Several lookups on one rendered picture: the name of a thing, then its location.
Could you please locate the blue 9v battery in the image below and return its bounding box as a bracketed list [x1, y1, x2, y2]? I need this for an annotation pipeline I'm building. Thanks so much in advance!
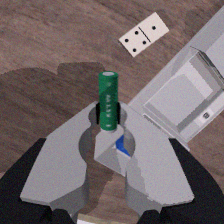
[116, 135, 129, 156]

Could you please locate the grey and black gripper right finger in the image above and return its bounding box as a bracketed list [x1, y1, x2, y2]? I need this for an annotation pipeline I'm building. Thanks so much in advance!
[117, 101, 224, 224]

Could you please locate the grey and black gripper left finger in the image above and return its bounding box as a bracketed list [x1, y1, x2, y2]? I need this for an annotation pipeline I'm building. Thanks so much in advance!
[0, 101, 100, 224]

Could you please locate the white domino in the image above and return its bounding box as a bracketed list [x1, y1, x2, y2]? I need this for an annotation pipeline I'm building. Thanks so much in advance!
[119, 12, 169, 57]

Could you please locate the green battery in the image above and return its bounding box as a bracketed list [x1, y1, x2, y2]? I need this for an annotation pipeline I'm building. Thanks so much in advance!
[98, 71, 118, 134]

